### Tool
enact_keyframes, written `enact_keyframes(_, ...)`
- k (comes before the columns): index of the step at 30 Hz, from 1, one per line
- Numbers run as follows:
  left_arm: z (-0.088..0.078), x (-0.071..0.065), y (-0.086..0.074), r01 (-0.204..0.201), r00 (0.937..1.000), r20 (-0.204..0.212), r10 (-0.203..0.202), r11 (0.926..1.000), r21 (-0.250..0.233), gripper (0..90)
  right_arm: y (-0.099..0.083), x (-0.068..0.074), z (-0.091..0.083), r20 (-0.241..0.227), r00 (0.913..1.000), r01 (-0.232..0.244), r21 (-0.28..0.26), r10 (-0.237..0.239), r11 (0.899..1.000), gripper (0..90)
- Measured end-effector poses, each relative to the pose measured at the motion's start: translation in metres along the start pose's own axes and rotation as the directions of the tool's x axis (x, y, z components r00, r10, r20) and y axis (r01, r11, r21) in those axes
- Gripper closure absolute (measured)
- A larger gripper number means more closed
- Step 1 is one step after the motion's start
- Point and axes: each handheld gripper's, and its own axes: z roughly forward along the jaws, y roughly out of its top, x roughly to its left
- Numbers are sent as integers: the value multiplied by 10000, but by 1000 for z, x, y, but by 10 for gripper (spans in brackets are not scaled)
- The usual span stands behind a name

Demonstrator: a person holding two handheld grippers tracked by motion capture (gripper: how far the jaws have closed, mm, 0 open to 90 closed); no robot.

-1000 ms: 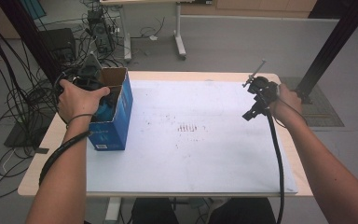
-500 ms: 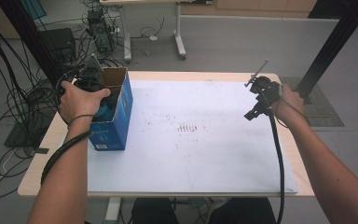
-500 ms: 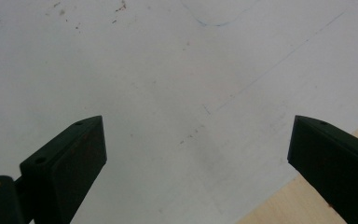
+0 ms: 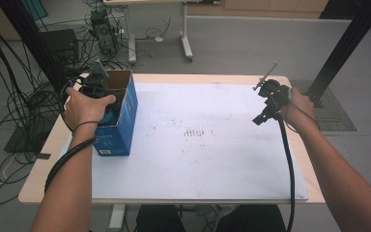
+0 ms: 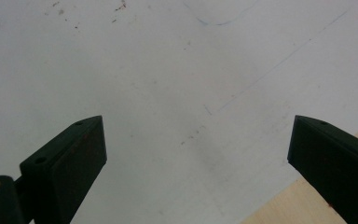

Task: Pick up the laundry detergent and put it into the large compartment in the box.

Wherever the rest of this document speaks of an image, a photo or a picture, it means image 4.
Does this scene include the person's right leg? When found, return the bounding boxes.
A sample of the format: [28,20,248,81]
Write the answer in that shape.
[214,204,287,232]

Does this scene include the computer tower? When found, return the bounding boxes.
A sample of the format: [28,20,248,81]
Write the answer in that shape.
[90,9,121,56]

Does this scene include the thick black left gripper cable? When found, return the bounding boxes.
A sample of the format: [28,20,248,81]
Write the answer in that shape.
[43,76,100,195]

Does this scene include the person's left hand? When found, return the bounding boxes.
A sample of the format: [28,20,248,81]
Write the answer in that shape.
[62,86,117,132]

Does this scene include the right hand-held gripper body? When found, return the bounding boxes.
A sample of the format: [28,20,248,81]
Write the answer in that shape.
[252,62,293,114]

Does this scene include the black slanted stand post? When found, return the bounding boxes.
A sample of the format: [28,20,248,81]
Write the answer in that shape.
[0,0,72,95]

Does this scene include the blue cardboard box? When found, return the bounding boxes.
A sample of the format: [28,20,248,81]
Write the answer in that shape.
[92,69,139,158]

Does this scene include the thin black wristband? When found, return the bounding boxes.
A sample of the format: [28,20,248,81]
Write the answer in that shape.
[71,120,101,135]

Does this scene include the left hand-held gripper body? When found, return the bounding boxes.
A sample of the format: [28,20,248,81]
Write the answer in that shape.
[76,61,110,100]

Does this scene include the thick black right gripper cable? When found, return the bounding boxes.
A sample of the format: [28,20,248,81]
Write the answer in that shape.
[275,114,297,232]

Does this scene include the black metal frame post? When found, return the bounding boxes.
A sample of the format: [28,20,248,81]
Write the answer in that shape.
[300,0,371,109]

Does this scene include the black equipment box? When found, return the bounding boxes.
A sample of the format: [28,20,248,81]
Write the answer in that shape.
[40,28,80,66]

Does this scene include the grey grid floor mat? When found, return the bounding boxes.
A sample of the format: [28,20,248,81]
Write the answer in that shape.
[290,79,357,132]

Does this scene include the person's leg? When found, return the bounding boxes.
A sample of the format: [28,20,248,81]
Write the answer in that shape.
[214,204,287,232]
[135,204,187,232]

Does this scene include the white table mat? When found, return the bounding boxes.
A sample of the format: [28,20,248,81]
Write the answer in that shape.
[57,82,309,202]

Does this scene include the tangle of black floor cables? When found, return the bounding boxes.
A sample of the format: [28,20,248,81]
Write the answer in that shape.
[0,0,172,209]

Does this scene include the wooden cabinet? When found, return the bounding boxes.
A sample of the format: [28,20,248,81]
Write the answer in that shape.
[186,0,330,19]

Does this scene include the black floor base plate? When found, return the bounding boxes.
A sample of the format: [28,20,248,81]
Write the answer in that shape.
[3,109,62,155]

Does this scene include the person's right hand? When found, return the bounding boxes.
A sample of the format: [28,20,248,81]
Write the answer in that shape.
[281,86,317,133]

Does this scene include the person's left leg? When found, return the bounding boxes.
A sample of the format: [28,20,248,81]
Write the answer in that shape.
[135,204,187,232]

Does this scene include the white desk frame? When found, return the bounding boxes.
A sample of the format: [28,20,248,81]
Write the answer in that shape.
[103,0,195,65]

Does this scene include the thick black gripper cable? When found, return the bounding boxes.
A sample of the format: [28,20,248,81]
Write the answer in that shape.
[275,114,297,232]
[43,76,100,195]

